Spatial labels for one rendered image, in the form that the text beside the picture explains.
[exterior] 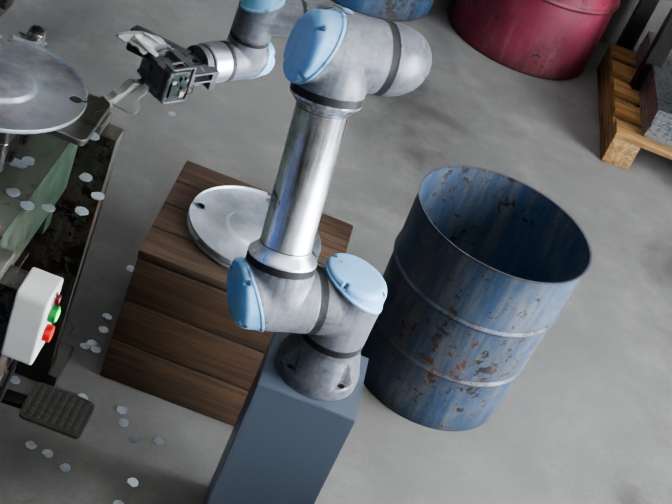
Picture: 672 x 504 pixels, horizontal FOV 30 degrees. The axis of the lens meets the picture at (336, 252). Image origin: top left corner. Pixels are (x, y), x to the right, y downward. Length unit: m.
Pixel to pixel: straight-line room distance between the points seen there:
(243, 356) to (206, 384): 0.12
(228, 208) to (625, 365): 1.31
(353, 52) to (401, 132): 2.15
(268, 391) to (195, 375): 0.52
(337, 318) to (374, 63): 0.44
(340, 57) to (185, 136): 1.74
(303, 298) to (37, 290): 0.43
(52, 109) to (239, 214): 0.74
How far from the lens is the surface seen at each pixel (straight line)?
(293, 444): 2.23
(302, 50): 1.90
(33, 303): 1.91
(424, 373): 2.85
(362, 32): 1.90
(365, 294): 2.06
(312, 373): 2.15
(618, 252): 3.97
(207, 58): 2.25
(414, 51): 1.94
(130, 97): 2.22
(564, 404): 3.24
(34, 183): 2.09
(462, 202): 3.02
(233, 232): 2.61
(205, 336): 2.59
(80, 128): 2.01
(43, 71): 2.12
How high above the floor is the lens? 1.84
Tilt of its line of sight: 33 degrees down
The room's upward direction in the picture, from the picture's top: 24 degrees clockwise
